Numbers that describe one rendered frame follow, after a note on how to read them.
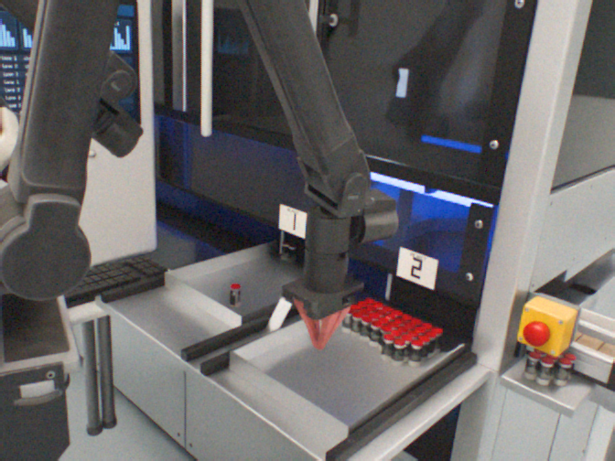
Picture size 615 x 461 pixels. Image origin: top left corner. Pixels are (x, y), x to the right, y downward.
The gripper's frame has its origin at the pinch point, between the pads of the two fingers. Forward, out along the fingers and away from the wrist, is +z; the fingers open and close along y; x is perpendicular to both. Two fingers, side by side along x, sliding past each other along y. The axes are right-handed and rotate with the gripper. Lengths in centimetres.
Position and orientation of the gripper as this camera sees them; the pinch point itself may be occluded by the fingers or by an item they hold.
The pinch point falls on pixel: (318, 342)
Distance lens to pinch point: 81.6
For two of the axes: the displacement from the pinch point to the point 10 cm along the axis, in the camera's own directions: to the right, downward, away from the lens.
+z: -0.7, 9.4, 3.4
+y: 6.9, -2.0, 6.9
